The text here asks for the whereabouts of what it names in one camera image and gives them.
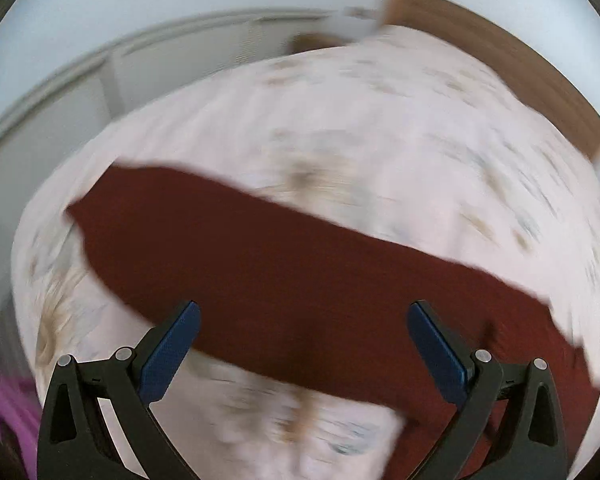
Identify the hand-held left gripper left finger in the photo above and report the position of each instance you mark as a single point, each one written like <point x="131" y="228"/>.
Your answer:
<point x="172" y="345"/>

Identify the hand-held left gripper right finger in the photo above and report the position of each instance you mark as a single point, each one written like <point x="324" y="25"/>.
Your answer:
<point x="437" y="350"/>

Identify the dark red knitted garment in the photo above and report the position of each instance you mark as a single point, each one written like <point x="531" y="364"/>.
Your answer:
<point x="280" y="270"/>

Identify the magenta cloth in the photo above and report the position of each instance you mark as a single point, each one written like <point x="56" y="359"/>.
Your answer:
<point x="5" y="405"/>

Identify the pink floral bedspread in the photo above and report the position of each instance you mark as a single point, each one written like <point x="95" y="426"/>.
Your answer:
<point x="380" y="135"/>

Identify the white low panelled cabinet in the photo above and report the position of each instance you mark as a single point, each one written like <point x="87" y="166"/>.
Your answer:
<point x="55" y="105"/>

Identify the wooden headboard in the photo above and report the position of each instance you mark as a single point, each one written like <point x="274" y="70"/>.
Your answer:
<point x="505" y="55"/>

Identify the wooden nightstand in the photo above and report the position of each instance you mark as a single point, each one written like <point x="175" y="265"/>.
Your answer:
<point x="312" y="41"/>

